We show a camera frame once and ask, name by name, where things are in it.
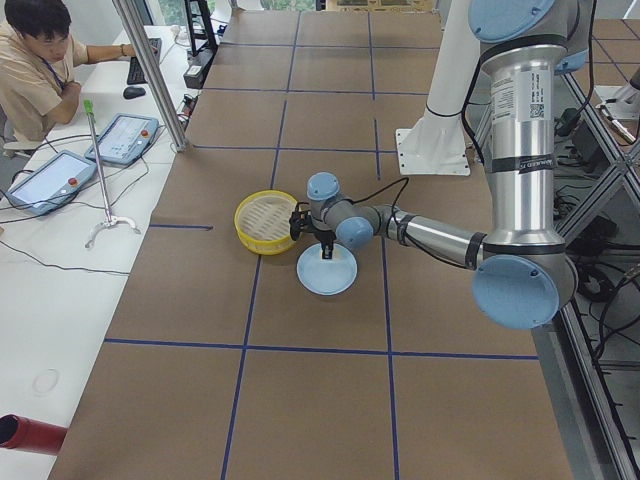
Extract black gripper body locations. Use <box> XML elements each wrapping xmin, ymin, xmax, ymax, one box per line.
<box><xmin>314</xmin><ymin>229</ymin><xmax>335</xmax><ymax>246</ymax></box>

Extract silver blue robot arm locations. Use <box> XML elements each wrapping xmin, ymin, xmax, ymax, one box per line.
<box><xmin>290</xmin><ymin>1</ymin><xmax>596</xmax><ymax>329</ymax></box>

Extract yellow bamboo steamer basket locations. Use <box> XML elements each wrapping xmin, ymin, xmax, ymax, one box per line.
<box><xmin>234</xmin><ymin>190</ymin><xmax>297</xmax><ymax>256</ymax></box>

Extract light blue plate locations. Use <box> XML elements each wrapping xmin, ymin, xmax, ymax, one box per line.
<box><xmin>296</xmin><ymin>244</ymin><xmax>358</xmax><ymax>296</ymax></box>

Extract vertical blue tape line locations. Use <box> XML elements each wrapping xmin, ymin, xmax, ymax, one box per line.
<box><xmin>380</xmin><ymin>239</ymin><xmax>400</xmax><ymax>480</ymax></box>

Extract black box on table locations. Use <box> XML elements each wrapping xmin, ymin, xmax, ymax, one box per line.
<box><xmin>183</xmin><ymin>49</ymin><xmax>215</xmax><ymax>90</ymax></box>

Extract far teach pendant tablet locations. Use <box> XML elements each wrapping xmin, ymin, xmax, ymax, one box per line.
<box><xmin>97</xmin><ymin>113</ymin><xmax>160</xmax><ymax>167</ymax></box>

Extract teach pendant tablet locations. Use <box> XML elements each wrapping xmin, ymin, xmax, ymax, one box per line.
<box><xmin>97</xmin><ymin>113</ymin><xmax>160</xmax><ymax>167</ymax></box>
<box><xmin>6</xmin><ymin>150</ymin><xmax>97</xmax><ymax>215</ymax></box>

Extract horizontal blue tape line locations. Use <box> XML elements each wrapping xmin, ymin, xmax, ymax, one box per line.
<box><xmin>103</xmin><ymin>338</ymin><xmax>539</xmax><ymax>361</ymax></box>

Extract black computer mouse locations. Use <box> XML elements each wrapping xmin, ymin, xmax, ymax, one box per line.
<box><xmin>123</xmin><ymin>86</ymin><xmax>146</xmax><ymax>100</ymax></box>

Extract black keyboard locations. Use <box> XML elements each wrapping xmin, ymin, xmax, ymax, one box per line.
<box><xmin>126</xmin><ymin>57</ymin><xmax>146</xmax><ymax>85</ymax></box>

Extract near teach pendant tablet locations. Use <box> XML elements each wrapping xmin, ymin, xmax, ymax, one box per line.
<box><xmin>6</xmin><ymin>150</ymin><xmax>97</xmax><ymax>215</ymax></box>

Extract seated person beige shirt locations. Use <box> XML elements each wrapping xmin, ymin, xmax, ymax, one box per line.
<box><xmin>1</xmin><ymin>1</ymin><xmax>136</xmax><ymax>143</ymax></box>

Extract red cylinder tube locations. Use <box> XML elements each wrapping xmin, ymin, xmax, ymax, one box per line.
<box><xmin>1</xmin><ymin>414</ymin><xmax>67</xmax><ymax>455</ymax></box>

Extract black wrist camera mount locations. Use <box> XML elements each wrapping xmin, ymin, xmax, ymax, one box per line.
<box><xmin>289</xmin><ymin>202</ymin><xmax>315</xmax><ymax>241</ymax></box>

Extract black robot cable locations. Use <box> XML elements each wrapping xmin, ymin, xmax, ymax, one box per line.
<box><xmin>349</xmin><ymin>177</ymin><xmax>476</xmax><ymax>271</ymax></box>

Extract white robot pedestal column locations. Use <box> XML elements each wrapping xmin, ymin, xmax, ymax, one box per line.
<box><xmin>396</xmin><ymin>0</ymin><xmax>480</xmax><ymax>176</ymax></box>

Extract reacher grabber stick green handle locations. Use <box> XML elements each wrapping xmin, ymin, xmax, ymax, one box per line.
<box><xmin>83</xmin><ymin>99</ymin><xmax>141</xmax><ymax>249</ymax></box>

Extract black stand frame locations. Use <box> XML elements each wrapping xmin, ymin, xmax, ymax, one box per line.
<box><xmin>183</xmin><ymin>0</ymin><xmax>218</xmax><ymax>57</ymax></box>

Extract aluminium frame post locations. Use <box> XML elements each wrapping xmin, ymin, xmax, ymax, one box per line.
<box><xmin>113</xmin><ymin>0</ymin><xmax>187</xmax><ymax>152</ymax></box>

